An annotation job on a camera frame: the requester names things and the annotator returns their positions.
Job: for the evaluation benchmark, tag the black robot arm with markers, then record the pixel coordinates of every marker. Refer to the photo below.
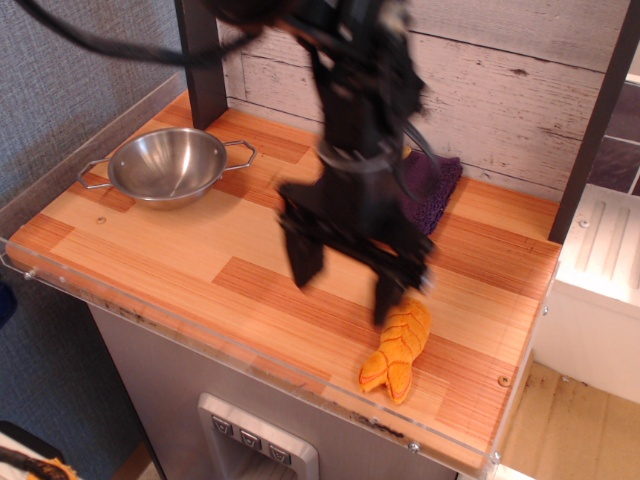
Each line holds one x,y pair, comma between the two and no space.
368,90

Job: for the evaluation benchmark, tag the purple folded towel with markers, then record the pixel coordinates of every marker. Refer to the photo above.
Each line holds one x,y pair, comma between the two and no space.
432,197

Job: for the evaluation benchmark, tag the white toy sink unit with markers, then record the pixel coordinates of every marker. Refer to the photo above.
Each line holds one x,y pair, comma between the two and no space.
588,329

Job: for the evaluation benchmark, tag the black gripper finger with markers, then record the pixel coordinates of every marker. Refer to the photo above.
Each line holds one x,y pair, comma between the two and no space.
306,255
389,291

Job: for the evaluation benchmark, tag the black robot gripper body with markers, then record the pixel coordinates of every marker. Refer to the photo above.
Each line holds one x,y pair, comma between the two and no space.
354,207

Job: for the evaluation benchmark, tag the grey toy fridge cabinet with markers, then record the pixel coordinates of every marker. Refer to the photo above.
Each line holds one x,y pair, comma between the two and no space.
164,380

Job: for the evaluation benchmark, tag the dark left upright post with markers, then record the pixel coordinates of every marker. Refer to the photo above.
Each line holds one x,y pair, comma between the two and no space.
206,86

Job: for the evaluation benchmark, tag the dark right upright post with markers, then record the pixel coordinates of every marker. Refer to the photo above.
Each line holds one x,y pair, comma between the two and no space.
615,77

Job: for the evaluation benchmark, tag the clear acrylic edge guard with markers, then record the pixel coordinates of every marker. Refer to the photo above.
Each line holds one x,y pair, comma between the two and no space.
242,309

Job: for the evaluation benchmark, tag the steel two-handled pan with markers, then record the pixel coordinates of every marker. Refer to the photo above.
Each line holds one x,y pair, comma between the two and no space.
168,168

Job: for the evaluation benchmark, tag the silver dispenser button panel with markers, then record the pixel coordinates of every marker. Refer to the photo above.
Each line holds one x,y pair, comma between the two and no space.
244,446

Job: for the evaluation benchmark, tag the orange object bottom left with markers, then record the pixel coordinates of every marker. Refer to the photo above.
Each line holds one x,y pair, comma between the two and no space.
17,465

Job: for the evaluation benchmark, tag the dark upright post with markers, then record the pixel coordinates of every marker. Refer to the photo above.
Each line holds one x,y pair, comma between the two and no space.
615,77
206,86

